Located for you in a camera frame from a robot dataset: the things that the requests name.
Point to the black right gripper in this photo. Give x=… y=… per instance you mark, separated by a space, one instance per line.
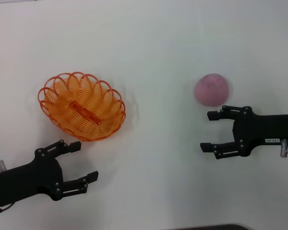
x=264 y=129

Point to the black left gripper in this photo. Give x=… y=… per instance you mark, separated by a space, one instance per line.
x=28 y=179

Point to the pink fuzzy peach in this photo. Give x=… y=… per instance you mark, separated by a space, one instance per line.
x=211 y=89

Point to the orange woven plastic basket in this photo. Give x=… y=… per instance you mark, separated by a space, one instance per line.
x=86 y=115

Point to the dark robot torso edge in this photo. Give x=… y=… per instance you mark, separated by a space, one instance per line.
x=213 y=227

